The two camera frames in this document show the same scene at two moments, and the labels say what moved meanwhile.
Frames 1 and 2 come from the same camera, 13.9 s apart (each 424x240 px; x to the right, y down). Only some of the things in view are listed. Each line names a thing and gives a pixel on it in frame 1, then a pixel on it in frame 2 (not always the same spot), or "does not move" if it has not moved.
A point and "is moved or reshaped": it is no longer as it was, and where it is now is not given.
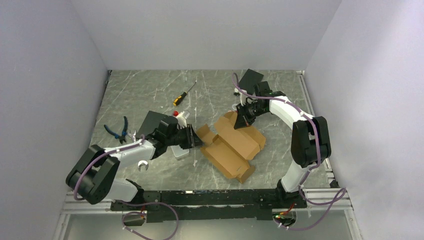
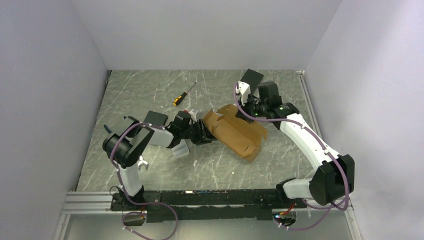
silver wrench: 141,162 does not move
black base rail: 173,205 does not move
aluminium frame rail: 71,206 does not move
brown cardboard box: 227,150 is moved or reshaped
